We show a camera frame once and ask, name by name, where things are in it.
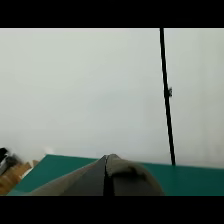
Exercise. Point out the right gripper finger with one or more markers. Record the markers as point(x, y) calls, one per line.
point(91, 181)

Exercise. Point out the grey shirt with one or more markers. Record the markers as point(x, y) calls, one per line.
point(117, 162)

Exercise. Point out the thin black pole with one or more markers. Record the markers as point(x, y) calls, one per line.
point(166, 100)

